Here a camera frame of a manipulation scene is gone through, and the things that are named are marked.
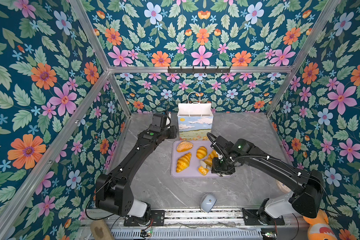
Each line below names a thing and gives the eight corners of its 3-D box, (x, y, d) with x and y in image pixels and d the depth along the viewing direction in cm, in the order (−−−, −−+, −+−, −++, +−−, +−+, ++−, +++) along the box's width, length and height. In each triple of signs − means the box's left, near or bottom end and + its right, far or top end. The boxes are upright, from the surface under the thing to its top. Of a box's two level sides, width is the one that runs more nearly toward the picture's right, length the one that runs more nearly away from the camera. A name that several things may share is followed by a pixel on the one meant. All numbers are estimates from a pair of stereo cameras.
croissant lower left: (175, 172, 90) (174, 169, 88) (181, 153, 99) (181, 150, 96) (186, 174, 89) (186, 172, 86) (191, 155, 98) (191, 152, 95)
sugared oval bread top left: (177, 153, 98) (177, 150, 95) (175, 146, 101) (175, 144, 98) (193, 148, 100) (193, 146, 97) (190, 142, 103) (190, 139, 100)
